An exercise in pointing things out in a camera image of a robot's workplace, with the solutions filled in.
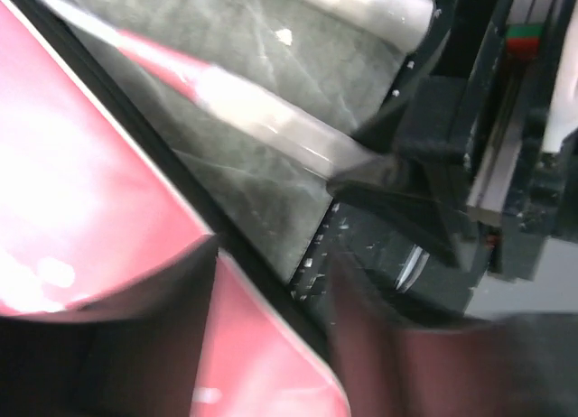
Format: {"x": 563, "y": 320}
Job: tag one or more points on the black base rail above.
{"x": 380, "y": 250}

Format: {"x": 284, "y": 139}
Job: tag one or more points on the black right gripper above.
{"x": 490, "y": 140}

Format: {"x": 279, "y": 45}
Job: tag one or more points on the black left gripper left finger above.
{"x": 134, "y": 353}

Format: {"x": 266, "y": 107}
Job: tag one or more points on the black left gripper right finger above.
{"x": 397, "y": 355}

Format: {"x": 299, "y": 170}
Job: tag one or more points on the pink racket bag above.
{"x": 93, "y": 202}

